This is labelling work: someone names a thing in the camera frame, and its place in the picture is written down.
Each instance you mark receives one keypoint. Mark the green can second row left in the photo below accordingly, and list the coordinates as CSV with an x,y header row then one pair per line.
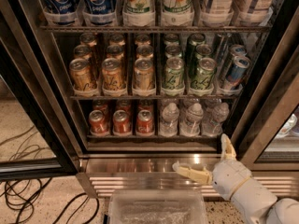
x,y
173,50

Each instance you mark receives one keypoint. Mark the clear water bottle behind right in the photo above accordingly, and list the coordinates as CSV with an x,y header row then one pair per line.
x,y
211,103

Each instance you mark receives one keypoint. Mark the clear water bottle front middle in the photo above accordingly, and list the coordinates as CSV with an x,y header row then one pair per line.
x,y
190,125

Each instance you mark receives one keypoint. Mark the clear plastic bin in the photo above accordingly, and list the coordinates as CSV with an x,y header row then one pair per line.
x,y
157,206

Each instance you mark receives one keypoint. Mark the green can third row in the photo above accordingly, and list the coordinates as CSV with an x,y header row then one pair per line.
x,y
171,39
192,42

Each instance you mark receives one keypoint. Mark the green can third row right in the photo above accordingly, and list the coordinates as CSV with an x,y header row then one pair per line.
x,y
192,42

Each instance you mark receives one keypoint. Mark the green lacroix can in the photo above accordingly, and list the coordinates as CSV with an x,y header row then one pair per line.
x,y
204,72
173,73

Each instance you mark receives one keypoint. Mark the steel fridge vent grille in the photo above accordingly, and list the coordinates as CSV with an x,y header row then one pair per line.
x,y
102,185

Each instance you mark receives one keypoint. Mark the orange LaCroix can front left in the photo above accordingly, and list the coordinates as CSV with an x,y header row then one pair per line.
x,y
82,75

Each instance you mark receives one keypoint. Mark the green can third row left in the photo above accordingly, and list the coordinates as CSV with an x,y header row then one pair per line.
x,y
171,39

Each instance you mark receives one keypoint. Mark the orange LaCroix can front middle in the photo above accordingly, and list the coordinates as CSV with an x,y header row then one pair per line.
x,y
112,74

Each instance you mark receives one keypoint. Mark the green can second row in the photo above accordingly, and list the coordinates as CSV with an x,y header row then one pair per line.
x,y
201,51
173,50

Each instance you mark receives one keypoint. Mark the blue energy drink can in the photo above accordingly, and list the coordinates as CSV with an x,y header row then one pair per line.
x,y
236,72
233,51

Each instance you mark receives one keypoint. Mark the orange can third row left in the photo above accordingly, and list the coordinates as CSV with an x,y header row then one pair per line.
x,y
88,39

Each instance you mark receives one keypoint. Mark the glass fridge door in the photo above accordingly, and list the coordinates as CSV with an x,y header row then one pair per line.
x,y
269,101
33,70

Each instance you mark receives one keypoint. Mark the orange lacroix can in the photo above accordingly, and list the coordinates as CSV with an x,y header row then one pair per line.
x,y
112,74
82,75
144,74

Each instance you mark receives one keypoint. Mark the red soda can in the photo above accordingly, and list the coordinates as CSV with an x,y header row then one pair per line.
x,y
101,105
144,123
145,105
121,123
124,105
98,123

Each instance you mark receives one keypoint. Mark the red soda can back left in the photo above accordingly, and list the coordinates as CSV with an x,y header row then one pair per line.
x,y
101,105

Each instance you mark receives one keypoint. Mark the orange can second row middle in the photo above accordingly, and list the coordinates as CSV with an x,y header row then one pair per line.
x,y
115,51

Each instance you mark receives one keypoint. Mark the orange can second row right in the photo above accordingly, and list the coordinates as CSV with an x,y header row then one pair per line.
x,y
144,51

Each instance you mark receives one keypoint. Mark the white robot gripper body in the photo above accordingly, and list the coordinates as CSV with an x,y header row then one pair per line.
x,y
231,178

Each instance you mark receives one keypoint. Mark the glass fridge door right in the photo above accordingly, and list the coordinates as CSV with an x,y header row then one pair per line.
x,y
269,101

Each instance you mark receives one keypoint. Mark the clear water bottle front left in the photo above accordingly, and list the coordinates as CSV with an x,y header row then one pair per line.
x,y
168,125

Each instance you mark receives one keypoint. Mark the green LaCroix can front left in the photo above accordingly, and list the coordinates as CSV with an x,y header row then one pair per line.
x,y
173,73

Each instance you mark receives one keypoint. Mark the red soda can front middle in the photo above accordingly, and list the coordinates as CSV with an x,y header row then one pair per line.
x,y
121,123

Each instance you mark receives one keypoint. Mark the orange can second row left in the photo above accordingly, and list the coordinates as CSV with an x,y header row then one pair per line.
x,y
83,51

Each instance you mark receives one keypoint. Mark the Pepsi bottle right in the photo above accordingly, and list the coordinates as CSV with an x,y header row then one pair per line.
x,y
101,12

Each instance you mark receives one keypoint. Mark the blue energy drink can front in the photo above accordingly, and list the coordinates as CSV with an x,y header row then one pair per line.
x,y
236,72

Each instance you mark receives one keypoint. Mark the red soda can front right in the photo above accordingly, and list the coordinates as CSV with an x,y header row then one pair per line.
x,y
144,123

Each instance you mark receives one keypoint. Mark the orange can third row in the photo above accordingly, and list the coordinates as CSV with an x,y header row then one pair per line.
x,y
142,39
88,39
117,39

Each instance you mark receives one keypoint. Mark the orange can third row right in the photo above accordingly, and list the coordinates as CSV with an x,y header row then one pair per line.
x,y
142,39

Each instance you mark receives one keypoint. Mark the red soda can front left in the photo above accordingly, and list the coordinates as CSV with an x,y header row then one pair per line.
x,y
98,123

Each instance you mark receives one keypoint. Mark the red soda can back right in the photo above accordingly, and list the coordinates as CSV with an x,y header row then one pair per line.
x,y
145,105

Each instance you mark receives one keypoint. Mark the green LaCroix can front right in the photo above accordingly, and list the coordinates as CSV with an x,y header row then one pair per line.
x,y
204,72

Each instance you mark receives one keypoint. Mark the red soda can back middle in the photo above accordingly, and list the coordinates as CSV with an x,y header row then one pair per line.
x,y
124,105

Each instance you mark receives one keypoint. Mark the orange LaCroix can front right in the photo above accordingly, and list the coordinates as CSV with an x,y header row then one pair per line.
x,y
144,74

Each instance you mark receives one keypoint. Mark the blue energy drink can behind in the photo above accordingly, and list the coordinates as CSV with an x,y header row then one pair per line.
x,y
233,51

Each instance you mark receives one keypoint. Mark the clear plastic water bottle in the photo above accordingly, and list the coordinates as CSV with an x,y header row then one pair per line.
x,y
212,125

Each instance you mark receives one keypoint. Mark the orange can second row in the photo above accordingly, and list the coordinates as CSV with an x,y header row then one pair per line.
x,y
144,51
115,51
83,51

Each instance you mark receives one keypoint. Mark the orange can third row middle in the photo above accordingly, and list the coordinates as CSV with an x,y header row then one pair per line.
x,y
117,39

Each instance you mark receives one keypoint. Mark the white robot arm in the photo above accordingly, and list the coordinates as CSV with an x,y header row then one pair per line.
x,y
258,205

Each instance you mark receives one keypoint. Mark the green can second row right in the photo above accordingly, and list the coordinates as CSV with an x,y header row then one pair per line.
x,y
201,51

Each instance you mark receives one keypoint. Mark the glass fridge door left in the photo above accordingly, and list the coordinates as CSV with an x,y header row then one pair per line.
x,y
33,70

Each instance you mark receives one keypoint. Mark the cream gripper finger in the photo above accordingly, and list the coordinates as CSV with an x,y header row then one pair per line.
x,y
227,149
202,177

